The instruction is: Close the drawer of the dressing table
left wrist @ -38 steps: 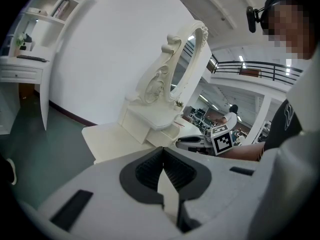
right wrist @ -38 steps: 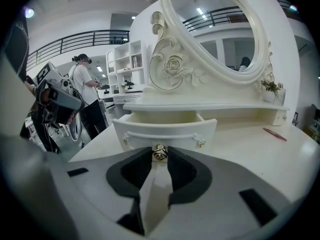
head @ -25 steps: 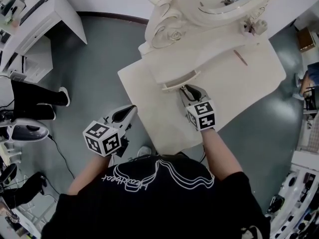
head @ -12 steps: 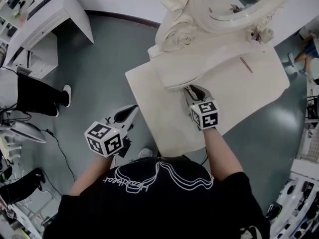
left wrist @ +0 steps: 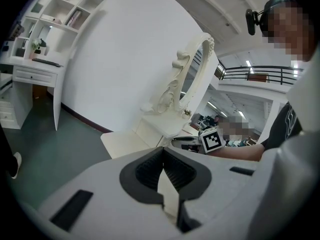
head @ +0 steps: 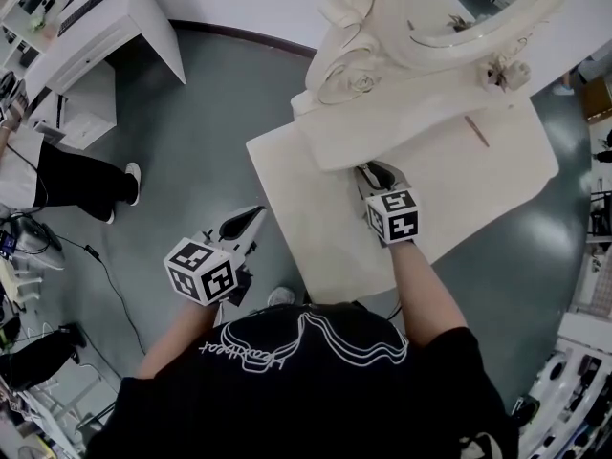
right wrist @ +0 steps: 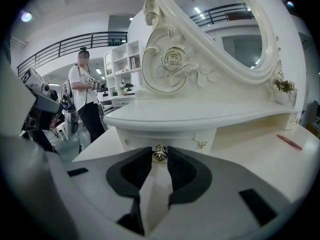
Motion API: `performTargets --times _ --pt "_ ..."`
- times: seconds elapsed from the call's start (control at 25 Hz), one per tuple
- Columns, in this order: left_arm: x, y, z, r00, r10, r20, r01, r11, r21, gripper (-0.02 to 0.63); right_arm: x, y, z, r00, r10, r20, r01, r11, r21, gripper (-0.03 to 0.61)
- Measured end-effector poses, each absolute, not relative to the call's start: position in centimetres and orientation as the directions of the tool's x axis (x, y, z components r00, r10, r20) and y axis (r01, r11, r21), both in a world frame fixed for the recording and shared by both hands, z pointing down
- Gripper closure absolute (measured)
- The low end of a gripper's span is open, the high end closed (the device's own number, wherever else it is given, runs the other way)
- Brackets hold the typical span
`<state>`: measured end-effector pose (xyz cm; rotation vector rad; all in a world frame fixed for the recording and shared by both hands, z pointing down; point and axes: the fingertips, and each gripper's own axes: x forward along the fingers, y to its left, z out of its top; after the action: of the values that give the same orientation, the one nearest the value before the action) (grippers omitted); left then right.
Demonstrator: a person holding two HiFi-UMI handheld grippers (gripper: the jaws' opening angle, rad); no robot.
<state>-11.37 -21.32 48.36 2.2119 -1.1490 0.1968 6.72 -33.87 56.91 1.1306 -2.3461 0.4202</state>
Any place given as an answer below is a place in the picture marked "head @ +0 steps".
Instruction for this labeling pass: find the person's white shoe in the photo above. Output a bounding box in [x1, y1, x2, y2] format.
[266, 285, 296, 308]

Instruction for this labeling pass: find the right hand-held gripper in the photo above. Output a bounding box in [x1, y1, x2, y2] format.
[354, 159, 421, 248]

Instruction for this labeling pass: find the black floor cable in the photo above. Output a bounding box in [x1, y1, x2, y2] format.
[47, 234, 147, 356]

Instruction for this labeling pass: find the person's right forearm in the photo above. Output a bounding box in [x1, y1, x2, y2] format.
[386, 241, 469, 349]

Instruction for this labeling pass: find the white jar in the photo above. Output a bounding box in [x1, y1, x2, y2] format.
[507, 59, 533, 89]

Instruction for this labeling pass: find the brown wooden box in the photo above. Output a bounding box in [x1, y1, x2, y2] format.
[579, 76, 612, 123]

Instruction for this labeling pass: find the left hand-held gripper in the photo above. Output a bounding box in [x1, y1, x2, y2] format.
[163, 204, 268, 308]

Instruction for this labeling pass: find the white ornate dressing table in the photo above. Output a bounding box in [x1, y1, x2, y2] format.
[246, 0, 592, 301]

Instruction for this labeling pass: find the person's black printed t-shirt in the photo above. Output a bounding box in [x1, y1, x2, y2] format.
[85, 303, 521, 459]

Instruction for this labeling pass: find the white ornate stool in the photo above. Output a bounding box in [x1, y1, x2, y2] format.
[0, 255, 44, 313]

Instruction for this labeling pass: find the black bag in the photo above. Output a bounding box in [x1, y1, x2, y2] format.
[0, 322, 88, 392]

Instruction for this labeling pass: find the white desk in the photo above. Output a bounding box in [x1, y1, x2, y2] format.
[0, 0, 188, 150]

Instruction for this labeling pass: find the black keyboard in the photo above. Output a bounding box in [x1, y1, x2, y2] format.
[56, 0, 123, 37]

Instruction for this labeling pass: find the slim brown pen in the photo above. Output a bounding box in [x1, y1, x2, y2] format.
[463, 115, 492, 149]

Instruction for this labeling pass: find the person's left forearm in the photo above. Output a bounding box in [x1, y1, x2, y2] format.
[136, 298, 224, 380]

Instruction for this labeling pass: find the white equipment rack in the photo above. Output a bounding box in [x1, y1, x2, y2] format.
[518, 303, 612, 459]

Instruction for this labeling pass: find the row of white round devices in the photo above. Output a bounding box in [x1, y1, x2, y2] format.
[525, 346, 612, 448]

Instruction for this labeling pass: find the small potted plant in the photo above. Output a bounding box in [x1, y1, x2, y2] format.
[477, 51, 512, 93]

